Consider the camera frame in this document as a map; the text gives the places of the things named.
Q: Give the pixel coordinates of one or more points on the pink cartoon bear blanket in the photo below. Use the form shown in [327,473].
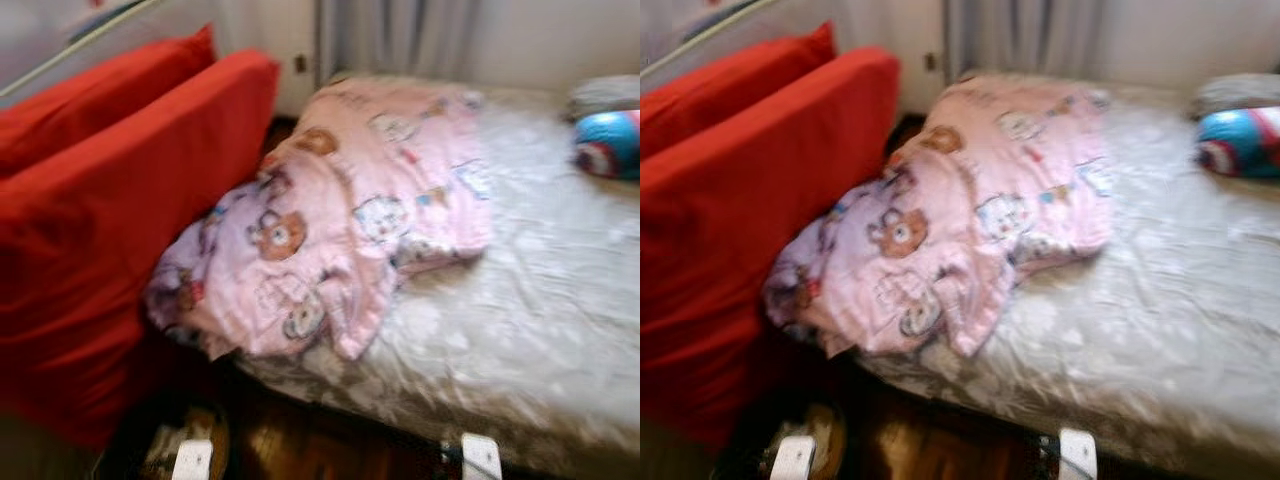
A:
[340,220]
[960,220]

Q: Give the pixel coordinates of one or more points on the red white blue striped pillow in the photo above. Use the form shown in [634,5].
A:
[1240,142]
[610,145]

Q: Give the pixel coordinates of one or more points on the red fabric cushion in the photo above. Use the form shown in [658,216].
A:
[110,230]
[740,220]
[720,85]
[90,95]

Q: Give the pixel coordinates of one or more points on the grey floral bed sheet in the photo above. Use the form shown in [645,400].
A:
[1150,280]
[520,280]

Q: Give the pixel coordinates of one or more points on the grey textured pillow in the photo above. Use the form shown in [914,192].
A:
[605,97]
[1235,93]

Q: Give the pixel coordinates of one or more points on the black round waste bin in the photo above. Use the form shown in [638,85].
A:
[125,450]
[740,450]

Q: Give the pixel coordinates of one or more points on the grey striped curtain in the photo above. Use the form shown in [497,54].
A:
[400,38]
[1020,38]

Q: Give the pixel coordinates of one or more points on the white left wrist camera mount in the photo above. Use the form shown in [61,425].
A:
[192,460]
[793,458]

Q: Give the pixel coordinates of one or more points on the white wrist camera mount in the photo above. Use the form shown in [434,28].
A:
[793,458]
[192,460]
[481,457]
[1077,455]

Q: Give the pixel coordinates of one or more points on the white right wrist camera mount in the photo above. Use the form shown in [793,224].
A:
[1077,455]
[481,457]

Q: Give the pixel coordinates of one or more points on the small dark wall socket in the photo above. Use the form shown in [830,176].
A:
[300,63]
[930,61]

